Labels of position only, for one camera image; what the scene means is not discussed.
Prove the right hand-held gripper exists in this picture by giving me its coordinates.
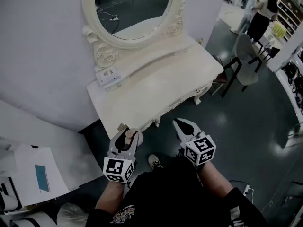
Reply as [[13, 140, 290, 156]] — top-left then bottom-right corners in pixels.
[[173, 118, 217, 166]]

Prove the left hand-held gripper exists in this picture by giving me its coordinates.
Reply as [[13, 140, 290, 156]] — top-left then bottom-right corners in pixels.
[[103, 127, 139, 183]]

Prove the person's left forearm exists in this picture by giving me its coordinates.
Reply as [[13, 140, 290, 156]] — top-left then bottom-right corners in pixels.
[[95, 180, 126, 212]]

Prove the person's right forearm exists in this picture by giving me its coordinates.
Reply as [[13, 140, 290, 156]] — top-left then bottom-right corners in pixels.
[[200, 161, 234, 200]]

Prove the white vanity table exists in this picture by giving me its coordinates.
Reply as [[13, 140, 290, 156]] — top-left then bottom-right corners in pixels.
[[86, 35, 224, 140]]

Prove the person's grey shoe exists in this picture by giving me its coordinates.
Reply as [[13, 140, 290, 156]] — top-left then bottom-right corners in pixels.
[[148, 154, 164, 170]]

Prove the brown wooden stool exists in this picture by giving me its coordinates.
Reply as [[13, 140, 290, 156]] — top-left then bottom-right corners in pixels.
[[211, 54, 228, 96]]

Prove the person's black shirt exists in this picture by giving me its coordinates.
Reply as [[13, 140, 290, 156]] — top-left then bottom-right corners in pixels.
[[86, 155, 268, 227]]

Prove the white labelled box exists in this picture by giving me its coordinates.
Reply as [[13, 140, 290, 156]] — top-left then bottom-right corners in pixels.
[[94, 66, 124, 87]]

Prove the teal book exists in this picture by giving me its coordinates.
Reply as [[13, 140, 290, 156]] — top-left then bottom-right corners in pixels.
[[35, 165, 51, 193]]

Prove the translucent plastic bag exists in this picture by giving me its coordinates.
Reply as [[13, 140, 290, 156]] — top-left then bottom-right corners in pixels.
[[56, 202, 89, 227]]

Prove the white paper sheet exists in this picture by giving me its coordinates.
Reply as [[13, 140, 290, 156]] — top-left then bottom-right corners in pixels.
[[13, 145, 80, 207]]

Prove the white low cabinet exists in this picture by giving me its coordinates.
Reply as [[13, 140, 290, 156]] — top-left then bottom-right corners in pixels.
[[0, 99, 105, 191]]

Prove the white black-trimmed case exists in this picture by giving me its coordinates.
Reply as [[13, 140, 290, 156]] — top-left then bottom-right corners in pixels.
[[9, 211, 57, 227], [0, 176, 23, 214]]

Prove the white rack with black items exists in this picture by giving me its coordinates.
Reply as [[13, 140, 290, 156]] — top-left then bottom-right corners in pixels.
[[276, 47, 303, 114]]

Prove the oval cream-framed mirror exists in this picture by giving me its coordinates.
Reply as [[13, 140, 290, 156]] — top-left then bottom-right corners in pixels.
[[81, 0, 187, 68]]

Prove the yellow-green tablecloth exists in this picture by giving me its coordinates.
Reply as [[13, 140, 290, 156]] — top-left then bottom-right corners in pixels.
[[272, 22, 286, 39]]

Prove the white display shelf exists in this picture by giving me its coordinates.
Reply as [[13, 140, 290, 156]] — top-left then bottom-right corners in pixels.
[[276, 0, 303, 41]]

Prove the grey chair with black frame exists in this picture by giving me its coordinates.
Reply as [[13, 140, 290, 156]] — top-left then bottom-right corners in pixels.
[[221, 33, 264, 98]]

